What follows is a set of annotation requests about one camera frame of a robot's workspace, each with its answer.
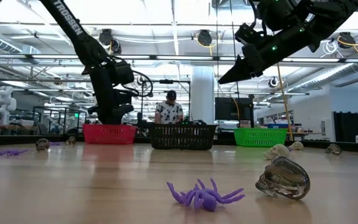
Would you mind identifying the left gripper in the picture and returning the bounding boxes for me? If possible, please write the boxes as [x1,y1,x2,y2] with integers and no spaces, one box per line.
[87,60,135,125]

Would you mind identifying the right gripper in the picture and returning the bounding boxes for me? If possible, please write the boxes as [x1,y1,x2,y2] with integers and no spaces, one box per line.
[218,26,319,85]

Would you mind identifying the red plastic basket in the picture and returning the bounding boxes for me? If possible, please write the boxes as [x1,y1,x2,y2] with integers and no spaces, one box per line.
[82,123,138,145]

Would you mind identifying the black monitor screen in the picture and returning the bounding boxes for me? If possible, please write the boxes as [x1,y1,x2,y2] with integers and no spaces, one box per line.
[214,97,255,129]

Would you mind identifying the white round column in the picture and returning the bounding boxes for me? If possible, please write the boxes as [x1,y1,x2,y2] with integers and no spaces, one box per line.
[191,65,216,140]

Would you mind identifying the person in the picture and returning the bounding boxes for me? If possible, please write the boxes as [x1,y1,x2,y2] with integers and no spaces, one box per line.
[154,90,185,124]

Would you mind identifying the black desk equipment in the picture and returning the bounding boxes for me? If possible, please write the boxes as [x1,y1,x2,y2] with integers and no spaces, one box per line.
[178,119,208,126]

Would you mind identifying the green plastic basket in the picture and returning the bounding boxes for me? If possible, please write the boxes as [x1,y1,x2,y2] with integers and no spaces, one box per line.
[233,128,288,147]

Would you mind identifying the long ceiling light bar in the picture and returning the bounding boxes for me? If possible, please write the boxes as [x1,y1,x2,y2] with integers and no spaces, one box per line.
[0,53,358,64]

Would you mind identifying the black plastic basket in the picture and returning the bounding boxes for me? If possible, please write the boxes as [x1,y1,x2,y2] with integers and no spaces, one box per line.
[149,123,218,151]

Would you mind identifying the wooden side table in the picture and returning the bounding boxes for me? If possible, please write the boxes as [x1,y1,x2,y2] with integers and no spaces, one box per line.
[286,130,323,141]

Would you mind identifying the white humanoid robot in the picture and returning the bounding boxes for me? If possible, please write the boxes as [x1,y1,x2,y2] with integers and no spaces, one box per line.
[0,86,17,126]

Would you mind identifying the black cabinet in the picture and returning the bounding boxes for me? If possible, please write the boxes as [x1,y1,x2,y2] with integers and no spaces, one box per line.
[333,111,358,143]

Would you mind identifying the thin black hanging cable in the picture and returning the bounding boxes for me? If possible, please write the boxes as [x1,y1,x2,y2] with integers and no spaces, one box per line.
[215,0,220,141]

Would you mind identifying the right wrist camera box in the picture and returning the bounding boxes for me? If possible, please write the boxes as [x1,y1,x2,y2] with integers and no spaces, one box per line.
[234,22,262,44]

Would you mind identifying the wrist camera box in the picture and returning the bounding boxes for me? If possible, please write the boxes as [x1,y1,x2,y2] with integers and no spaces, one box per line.
[234,22,262,44]
[112,60,135,86]

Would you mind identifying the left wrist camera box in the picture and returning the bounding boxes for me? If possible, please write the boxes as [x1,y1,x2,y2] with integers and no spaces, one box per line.
[112,60,135,86]

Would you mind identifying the yellow hanging cable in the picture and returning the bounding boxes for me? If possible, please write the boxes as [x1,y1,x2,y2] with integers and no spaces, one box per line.
[275,62,294,141]

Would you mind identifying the black left camera cable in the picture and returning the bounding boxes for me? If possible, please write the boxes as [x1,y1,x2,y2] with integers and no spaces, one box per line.
[128,70,154,98]

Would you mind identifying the black metal frame stand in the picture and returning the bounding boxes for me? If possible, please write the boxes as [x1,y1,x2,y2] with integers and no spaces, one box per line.
[140,79,191,125]

